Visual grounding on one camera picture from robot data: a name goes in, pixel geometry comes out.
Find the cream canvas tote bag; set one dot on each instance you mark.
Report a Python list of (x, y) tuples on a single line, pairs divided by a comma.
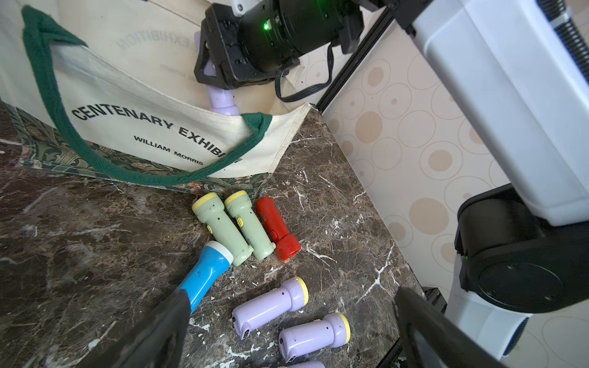
[(106, 89)]

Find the blue flashlight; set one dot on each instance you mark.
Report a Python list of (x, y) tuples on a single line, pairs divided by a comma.
[(214, 260)]

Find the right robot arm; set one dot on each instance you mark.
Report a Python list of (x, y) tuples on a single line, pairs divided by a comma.
[(490, 125)]

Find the green flashlight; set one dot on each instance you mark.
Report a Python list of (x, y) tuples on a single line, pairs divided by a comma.
[(210, 210), (240, 207)]

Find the purple flashlight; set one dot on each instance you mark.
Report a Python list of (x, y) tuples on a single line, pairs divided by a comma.
[(308, 364), (332, 331), (291, 296)]

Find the small red flashlight right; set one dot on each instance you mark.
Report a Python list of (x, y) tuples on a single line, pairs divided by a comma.
[(287, 244)]

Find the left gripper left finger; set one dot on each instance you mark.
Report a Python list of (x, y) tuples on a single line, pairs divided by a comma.
[(156, 341)]

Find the purple flashlight diagonal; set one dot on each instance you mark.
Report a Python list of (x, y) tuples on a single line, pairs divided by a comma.
[(222, 101)]

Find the purple flashlight bottom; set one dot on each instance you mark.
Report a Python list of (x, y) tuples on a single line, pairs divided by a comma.
[(308, 364)]

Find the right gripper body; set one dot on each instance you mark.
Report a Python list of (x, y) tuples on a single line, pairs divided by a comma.
[(241, 51)]

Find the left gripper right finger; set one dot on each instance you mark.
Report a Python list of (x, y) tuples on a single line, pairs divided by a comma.
[(429, 339)]

